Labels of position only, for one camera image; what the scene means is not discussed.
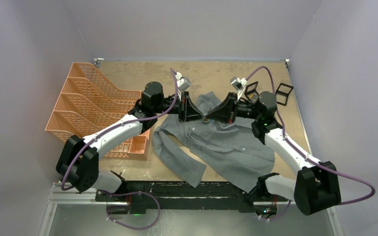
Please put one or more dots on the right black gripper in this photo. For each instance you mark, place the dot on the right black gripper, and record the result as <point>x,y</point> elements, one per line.
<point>226,112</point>

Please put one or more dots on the left black display frame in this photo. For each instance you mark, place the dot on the left black display frame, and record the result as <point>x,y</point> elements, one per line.
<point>251,90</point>

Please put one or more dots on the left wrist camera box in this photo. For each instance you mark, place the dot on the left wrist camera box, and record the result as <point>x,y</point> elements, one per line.
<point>183,83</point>

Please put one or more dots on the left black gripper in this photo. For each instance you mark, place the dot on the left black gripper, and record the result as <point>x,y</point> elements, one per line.
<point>187,111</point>

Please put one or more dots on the grey button-up shirt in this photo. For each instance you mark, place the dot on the grey button-up shirt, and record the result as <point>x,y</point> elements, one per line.
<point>231,150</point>

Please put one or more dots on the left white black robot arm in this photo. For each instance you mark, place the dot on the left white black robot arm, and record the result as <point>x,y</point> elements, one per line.
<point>79,160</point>

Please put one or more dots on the black display frame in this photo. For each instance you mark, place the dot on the black display frame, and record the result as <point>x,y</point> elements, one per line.
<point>283,90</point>
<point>251,90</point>

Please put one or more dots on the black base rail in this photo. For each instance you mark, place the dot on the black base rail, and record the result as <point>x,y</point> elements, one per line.
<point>136,197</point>

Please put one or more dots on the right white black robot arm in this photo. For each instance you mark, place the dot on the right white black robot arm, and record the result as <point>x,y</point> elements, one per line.
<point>316,186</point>

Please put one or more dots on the orange plastic file organizer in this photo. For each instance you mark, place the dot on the orange plastic file organizer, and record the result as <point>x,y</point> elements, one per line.
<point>87,103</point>

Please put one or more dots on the right black display frame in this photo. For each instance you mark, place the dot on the right black display frame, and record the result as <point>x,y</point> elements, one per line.
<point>283,90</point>

